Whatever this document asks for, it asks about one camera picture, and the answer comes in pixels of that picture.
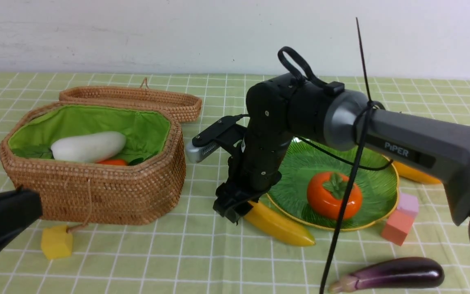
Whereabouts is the yellow foam cube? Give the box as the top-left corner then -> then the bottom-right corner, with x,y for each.
40,225 -> 73,260

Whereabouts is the orange toy persimmon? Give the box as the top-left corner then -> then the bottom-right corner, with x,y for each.
306,171 -> 363,220

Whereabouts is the purple toy eggplant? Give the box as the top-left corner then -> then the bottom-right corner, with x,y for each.
328,257 -> 445,294

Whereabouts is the woven wicker basket green lining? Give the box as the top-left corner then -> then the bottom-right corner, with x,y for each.
0,102 -> 186,225

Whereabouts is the orange toy mango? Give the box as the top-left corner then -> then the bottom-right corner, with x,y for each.
392,161 -> 441,185

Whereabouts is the pink foam cube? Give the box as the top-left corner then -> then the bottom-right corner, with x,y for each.
397,192 -> 419,219

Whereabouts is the white toy radish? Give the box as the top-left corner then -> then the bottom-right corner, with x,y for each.
13,131 -> 127,164

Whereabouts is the green checkered tablecloth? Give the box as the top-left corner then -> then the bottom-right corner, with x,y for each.
0,72 -> 470,294

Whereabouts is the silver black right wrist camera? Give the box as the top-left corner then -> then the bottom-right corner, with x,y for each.
185,114 -> 248,163

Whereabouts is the coral red foam cube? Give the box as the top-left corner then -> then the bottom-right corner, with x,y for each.
381,210 -> 415,246

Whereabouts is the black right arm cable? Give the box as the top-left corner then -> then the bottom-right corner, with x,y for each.
296,17 -> 395,294

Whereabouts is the orange toy carrot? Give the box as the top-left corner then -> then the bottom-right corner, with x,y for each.
97,158 -> 129,166

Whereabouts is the woven wicker basket lid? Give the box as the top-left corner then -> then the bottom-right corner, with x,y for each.
58,78 -> 203,123

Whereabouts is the green leaf-shaped glass plate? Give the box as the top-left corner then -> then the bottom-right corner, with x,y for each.
267,138 -> 399,232

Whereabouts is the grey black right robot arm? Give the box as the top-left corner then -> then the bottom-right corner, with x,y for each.
213,47 -> 470,238

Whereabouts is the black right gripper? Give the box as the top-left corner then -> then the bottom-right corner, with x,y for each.
213,135 -> 293,223

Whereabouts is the yellow toy banana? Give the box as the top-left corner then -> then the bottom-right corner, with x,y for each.
243,201 -> 316,247

